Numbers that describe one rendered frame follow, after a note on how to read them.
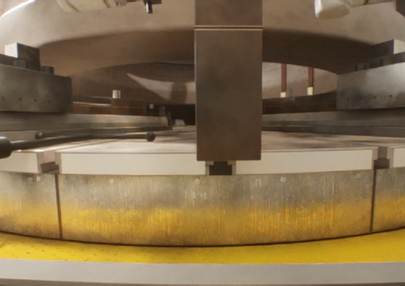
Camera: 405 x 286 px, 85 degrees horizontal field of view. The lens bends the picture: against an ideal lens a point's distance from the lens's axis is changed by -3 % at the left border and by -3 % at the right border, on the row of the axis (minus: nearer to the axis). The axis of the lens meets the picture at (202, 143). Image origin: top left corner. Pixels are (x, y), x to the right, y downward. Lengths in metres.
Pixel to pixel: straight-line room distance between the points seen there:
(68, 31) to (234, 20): 1.16
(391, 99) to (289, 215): 0.90
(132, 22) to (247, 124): 0.98
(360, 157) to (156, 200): 0.66
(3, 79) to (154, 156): 0.93
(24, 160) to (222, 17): 0.75
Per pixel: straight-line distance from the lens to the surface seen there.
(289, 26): 1.39
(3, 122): 1.50
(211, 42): 0.51
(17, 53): 1.63
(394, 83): 1.49
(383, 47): 1.69
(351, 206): 0.93
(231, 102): 0.49
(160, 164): 0.69
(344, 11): 0.75
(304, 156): 0.76
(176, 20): 1.28
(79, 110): 2.68
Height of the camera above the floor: 0.39
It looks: 5 degrees down
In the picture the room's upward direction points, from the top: 1 degrees counter-clockwise
